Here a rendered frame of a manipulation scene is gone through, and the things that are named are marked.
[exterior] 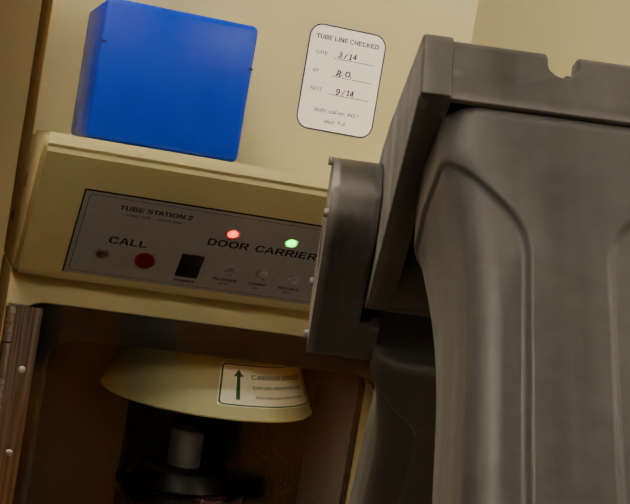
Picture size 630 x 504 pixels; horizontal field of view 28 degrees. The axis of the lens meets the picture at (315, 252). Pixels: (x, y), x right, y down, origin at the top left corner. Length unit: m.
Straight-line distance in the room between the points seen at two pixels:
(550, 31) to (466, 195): 1.21
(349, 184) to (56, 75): 0.54
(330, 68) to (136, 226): 0.21
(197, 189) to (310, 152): 0.15
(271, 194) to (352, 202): 0.44
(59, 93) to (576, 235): 0.65
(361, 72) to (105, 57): 0.23
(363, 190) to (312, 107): 0.55
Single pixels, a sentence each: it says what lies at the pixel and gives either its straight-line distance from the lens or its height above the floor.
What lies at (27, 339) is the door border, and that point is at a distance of 0.91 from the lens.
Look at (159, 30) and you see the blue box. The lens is 0.82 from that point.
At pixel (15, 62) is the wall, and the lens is 1.35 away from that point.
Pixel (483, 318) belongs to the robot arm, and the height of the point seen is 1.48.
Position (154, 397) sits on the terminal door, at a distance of 0.93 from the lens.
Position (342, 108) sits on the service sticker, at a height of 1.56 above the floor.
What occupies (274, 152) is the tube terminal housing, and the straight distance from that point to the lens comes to 0.94.
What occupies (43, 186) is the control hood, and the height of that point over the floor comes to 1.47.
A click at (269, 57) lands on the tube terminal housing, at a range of 0.94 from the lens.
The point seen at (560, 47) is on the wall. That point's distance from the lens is 1.52.
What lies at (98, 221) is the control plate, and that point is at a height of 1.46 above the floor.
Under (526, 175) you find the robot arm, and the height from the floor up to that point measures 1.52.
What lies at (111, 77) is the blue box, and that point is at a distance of 0.81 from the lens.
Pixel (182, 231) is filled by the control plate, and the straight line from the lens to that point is 0.85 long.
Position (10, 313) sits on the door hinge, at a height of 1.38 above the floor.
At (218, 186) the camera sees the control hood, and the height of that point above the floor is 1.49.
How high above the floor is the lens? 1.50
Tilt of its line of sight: 3 degrees down
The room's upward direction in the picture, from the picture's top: 10 degrees clockwise
